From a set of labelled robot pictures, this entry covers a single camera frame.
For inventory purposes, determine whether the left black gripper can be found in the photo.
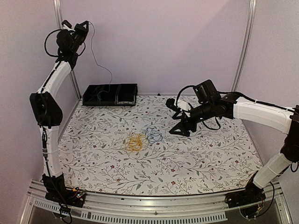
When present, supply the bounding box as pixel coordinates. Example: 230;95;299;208
71;21;89;51

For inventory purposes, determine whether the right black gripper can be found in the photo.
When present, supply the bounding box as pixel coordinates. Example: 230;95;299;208
170;101;215;136

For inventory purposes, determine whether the dark blue cable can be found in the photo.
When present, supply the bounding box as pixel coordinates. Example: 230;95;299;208
87;22;113;101

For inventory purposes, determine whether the yellow cable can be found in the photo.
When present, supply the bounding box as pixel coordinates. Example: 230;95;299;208
122;133;147;153

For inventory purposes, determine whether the black thin cable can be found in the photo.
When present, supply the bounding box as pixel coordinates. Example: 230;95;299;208
87;85;101;105

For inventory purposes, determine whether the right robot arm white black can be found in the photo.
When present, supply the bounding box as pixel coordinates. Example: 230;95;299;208
166;80;299;203

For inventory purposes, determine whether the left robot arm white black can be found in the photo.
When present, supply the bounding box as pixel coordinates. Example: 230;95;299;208
29;20;89;203

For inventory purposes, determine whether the black compartment storage bin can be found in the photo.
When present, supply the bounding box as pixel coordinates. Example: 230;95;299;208
82;84;138;106

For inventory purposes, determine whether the floral patterned table mat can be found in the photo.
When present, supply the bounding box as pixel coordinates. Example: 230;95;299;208
58;96;262;196

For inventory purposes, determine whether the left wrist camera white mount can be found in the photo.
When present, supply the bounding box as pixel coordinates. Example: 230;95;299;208
62;20;75;32

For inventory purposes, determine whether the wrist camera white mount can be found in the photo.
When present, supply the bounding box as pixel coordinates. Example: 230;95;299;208
166;98;193;117
62;20;75;32

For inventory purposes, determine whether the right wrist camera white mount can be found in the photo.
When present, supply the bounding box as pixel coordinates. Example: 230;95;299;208
166;98;193;117

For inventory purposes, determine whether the left aluminium corner post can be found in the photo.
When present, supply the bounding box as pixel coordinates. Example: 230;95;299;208
53;0;81;99

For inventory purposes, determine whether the aluminium corner post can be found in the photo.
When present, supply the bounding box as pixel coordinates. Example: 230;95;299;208
53;0;81;99
231;0;257;91

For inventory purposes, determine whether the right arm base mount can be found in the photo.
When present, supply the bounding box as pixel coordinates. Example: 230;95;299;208
224;184;266;219

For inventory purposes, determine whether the aluminium front rail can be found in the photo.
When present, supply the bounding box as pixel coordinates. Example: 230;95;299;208
20;181;292;224

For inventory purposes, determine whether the right aluminium corner post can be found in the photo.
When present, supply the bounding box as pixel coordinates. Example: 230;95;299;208
231;0;257;91

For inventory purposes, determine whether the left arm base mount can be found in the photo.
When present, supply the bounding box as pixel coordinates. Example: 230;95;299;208
45;186;86;208

